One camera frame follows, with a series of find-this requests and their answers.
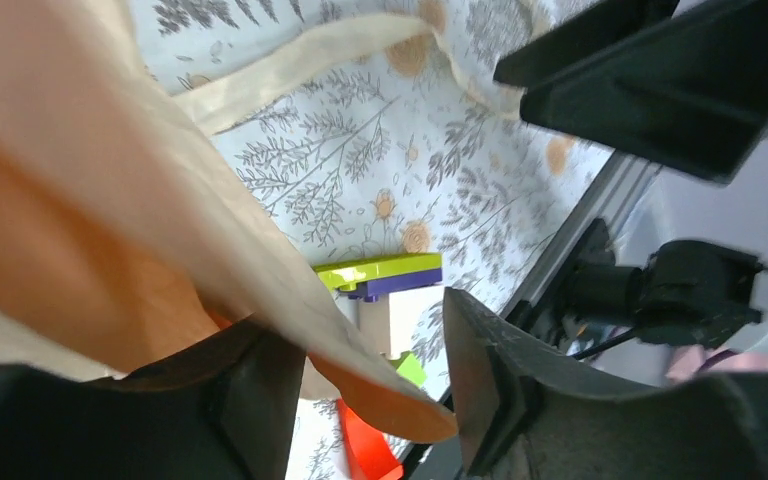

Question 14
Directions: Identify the small green toy cube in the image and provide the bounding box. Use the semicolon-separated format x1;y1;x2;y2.
389;351;427;387

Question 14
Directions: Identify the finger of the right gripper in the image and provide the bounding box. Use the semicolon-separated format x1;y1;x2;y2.
494;0;768;184

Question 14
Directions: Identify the colourful flower bouquet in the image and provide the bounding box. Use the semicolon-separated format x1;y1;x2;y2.
0;1;457;443

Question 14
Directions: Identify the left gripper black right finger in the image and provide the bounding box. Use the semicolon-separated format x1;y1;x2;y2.
443;287;630;476

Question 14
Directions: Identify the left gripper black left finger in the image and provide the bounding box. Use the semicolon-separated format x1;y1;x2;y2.
93;322;305;479

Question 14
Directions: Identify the red toy block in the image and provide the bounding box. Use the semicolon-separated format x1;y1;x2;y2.
336;399;404;480

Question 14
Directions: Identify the floral patterned table mat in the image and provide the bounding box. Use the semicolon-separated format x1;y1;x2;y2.
129;1;609;310

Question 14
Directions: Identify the green long toy block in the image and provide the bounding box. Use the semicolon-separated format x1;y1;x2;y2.
313;253;443;291

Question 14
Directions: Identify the white purple toy block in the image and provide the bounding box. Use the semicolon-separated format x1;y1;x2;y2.
339;268;444;360

